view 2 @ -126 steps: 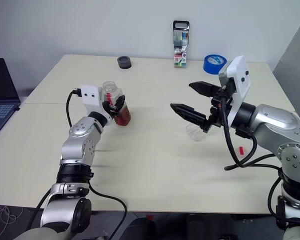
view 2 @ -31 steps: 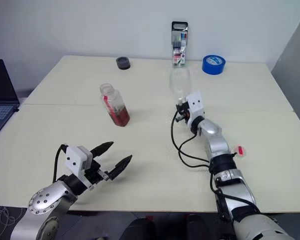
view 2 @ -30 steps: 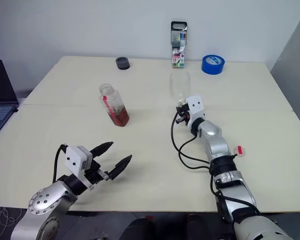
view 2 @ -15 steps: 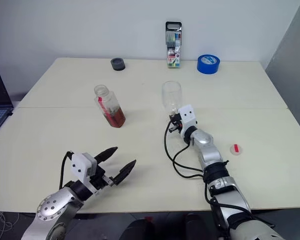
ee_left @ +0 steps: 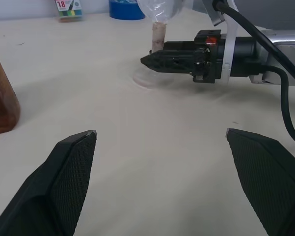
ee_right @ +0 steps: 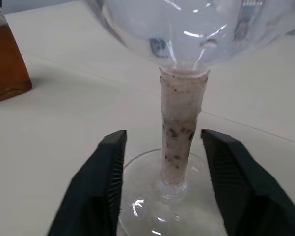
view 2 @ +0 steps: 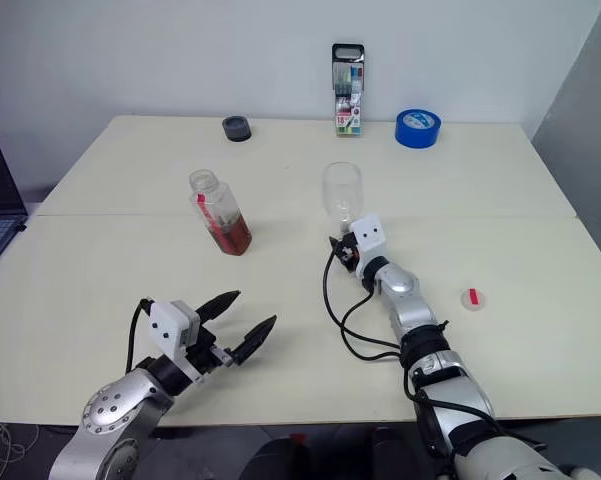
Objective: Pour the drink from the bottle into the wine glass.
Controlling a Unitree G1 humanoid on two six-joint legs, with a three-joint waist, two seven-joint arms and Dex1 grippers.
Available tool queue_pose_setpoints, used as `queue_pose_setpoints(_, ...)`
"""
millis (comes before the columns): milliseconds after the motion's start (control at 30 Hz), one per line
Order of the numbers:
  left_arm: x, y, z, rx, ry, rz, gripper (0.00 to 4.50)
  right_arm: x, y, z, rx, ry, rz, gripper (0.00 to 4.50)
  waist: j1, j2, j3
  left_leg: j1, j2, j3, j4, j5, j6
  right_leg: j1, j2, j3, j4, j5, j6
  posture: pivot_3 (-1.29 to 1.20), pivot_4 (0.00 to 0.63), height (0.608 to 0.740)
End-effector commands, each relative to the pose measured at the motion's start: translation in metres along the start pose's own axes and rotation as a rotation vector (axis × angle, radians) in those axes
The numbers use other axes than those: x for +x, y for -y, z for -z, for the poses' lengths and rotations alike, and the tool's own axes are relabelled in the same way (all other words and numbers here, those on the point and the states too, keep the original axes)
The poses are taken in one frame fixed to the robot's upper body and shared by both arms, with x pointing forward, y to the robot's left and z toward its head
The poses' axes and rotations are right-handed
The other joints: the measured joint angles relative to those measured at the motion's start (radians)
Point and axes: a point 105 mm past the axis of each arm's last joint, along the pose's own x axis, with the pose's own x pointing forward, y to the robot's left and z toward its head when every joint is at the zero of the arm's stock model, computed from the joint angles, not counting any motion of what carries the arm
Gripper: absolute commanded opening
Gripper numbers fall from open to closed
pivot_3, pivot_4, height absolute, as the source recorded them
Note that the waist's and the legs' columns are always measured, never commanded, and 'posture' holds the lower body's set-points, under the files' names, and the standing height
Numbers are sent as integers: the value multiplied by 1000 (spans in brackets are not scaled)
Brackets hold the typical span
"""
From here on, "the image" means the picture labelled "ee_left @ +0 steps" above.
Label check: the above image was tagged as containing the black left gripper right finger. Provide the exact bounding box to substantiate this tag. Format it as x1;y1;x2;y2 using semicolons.
225;127;295;236

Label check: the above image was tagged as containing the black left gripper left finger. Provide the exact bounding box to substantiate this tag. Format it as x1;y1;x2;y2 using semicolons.
0;130;98;236

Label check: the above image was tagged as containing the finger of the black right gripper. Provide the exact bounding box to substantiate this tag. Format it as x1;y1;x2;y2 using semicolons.
162;41;197;51
140;50;200;74

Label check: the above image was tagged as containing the clear plastic wine glass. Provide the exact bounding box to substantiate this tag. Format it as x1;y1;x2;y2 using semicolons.
132;0;188;89

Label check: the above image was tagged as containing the plastic bottle with red contents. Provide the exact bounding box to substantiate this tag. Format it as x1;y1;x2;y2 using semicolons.
0;40;22;136

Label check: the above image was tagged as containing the blue tape roll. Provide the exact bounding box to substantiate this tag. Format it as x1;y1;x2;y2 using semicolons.
108;0;146;21

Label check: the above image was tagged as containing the marker pen pack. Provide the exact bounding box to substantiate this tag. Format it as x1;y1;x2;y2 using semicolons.
54;0;84;23

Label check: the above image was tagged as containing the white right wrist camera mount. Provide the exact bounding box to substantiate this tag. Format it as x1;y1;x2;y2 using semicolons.
202;0;237;83

